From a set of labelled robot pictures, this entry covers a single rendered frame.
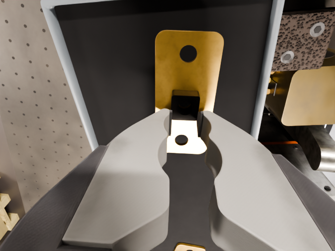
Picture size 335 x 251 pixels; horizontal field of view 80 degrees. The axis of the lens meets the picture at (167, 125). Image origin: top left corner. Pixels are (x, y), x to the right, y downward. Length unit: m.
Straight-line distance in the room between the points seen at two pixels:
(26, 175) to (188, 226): 0.91
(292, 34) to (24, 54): 0.69
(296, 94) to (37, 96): 0.73
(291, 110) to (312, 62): 0.07
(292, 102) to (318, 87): 0.03
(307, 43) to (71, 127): 0.73
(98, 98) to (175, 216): 0.16
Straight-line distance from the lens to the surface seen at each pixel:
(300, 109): 0.29
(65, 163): 0.94
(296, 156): 0.40
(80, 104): 0.16
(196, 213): 0.25
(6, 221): 2.90
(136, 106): 0.16
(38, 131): 0.89
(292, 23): 0.22
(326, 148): 0.32
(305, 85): 0.27
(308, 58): 0.24
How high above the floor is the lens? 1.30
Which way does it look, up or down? 58 degrees down
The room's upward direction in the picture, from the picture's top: 175 degrees counter-clockwise
